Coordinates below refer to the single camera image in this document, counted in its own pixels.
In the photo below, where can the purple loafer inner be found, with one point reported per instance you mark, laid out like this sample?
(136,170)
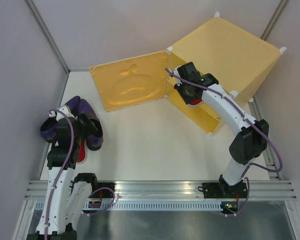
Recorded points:
(92,128)

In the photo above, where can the red sneaker front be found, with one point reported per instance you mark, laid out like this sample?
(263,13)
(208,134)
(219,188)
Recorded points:
(82,153)

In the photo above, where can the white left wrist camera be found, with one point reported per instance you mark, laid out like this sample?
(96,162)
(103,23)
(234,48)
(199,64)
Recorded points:
(60,113)

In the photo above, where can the yellow cabinet door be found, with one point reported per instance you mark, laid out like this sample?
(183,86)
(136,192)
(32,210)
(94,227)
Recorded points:
(132,81)

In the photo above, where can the yellow plastic shoe cabinet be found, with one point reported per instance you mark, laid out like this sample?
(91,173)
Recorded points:
(239,60)

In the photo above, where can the white slotted cable duct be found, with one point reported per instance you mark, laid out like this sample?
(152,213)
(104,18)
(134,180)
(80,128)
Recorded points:
(125,205)

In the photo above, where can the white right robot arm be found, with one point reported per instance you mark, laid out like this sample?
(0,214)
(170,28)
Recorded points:
(249,134)

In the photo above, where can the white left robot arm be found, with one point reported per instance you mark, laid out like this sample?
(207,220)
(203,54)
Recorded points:
(66,194)

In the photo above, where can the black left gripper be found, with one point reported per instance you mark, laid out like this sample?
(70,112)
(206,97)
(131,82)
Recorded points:
(89,127)

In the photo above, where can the red sneaker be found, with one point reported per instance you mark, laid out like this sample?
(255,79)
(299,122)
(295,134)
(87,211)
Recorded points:
(195,103)
(82,153)

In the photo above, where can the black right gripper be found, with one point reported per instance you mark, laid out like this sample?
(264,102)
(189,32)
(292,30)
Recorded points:
(179,88)

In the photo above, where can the purple loafer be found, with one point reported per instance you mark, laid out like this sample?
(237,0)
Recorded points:
(48,128)
(92,128)

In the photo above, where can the purple loafer left outer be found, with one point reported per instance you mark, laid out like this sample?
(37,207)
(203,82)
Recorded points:
(48,128)

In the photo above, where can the aluminium mounting rail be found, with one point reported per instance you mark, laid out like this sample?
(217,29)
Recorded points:
(260,190)

